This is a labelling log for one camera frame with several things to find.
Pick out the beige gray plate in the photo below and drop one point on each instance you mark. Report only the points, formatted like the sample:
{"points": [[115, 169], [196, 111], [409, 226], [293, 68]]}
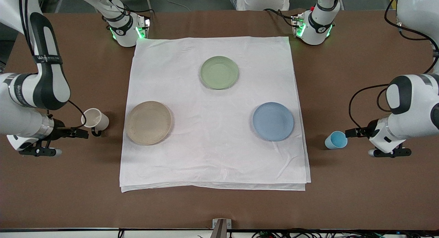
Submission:
{"points": [[149, 123]]}

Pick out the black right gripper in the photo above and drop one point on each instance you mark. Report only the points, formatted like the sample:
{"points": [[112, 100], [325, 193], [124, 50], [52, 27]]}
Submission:
{"points": [[58, 129]]}

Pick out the blue plate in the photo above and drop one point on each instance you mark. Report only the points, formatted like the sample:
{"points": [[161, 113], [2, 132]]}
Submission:
{"points": [[273, 121]]}

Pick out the green plate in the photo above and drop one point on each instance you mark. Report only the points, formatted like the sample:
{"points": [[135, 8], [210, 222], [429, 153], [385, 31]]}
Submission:
{"points": [[219, 72]]}

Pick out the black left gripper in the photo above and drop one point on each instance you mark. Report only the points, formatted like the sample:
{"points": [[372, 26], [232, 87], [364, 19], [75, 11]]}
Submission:
{"points": [[370, 127]]}

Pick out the white cloth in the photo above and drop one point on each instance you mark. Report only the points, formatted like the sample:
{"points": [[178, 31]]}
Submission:
{"points": [[212, 155]]}

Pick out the white mug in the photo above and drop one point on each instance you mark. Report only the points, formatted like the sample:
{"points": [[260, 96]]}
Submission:
{"points": [[94, 118]]}

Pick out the blue cup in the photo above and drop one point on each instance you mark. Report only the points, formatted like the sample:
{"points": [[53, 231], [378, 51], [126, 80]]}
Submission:
{"points": [[336, 140]]}

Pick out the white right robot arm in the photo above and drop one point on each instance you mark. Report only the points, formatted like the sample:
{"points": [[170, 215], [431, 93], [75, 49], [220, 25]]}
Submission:
{"points": [[51, 83]]}

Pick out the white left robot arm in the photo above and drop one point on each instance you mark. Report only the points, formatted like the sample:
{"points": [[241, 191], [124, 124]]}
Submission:
{"points": [[415, 100]]}

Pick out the metal table bracket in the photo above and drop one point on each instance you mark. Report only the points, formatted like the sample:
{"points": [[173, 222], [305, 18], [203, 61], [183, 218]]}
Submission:
{"points": [[221, 227]]}

